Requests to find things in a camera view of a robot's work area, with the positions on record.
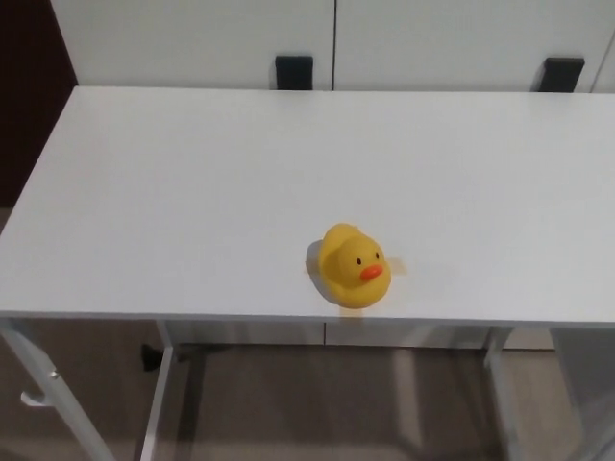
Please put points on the right black wall bracket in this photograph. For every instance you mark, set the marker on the right black wall bracket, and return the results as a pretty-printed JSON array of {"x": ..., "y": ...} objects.
[{"x": 563, "y": 76}]

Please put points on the white slanted desk leg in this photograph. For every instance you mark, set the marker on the white slanted desk leg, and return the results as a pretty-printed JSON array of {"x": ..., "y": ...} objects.
[{"x": 55, "y": 408}]

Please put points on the yellow rubber duck toy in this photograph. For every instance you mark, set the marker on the yellow rubber duck toy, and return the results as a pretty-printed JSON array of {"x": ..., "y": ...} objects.
[{"x": 346, "y": 269}]

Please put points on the short beige tape strip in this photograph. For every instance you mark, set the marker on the short beige tape strip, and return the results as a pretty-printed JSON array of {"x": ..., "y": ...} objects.
[{"x": 398, "y": 267}]

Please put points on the white wide desk leg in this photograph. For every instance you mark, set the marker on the white wide desk leg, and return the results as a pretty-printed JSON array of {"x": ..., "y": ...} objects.
[{"x": 583, "y": 389}]

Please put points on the white inner desk leg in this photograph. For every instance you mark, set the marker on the white inner desk leg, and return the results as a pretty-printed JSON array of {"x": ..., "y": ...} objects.
[
  {"x": 502, "y": 394},
  {"x": 157, "y": 408}
]

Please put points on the grey desk crossbar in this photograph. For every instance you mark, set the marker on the grey desk crossbar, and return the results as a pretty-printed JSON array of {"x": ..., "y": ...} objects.
[{"x": 312, "y": 349}]

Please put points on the left black wall bracket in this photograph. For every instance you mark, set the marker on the left black wall bracket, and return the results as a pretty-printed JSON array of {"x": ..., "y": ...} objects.
[{"x": 294, "y": 73}]

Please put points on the white metal hook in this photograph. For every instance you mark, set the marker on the white metal hook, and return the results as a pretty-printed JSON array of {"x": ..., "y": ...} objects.
[{"x": 32, "y": 399}]

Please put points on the black desk foot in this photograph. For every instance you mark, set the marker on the black desk foot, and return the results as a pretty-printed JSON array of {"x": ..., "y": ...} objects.
[{"x": 150, "y": 357}]

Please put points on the black wall bracket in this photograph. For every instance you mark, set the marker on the black wall bracket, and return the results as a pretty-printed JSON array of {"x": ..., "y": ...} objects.
[
  {"x": 563, "y": 76},
  {"x": 294, "y": 73}
]

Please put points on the white cabinet door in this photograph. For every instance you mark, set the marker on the white cabinet door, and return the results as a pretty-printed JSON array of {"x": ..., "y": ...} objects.
[
  {"x": 192, "y": 43},
  {"x": 442, "y": 43}
]

